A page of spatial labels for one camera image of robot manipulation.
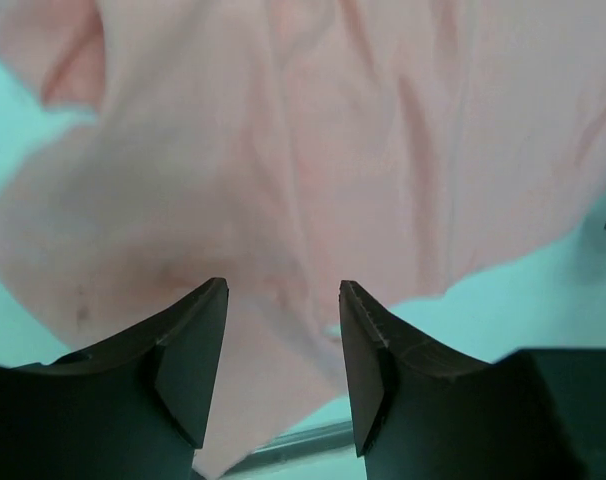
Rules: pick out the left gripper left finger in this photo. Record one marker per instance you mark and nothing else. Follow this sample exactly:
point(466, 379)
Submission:
point(180, 350)

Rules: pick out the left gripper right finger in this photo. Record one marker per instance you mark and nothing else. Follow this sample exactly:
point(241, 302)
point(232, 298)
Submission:
point(377, 347)

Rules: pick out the pink t-shirt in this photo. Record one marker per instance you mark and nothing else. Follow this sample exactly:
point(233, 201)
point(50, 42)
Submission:
point(287, 146)

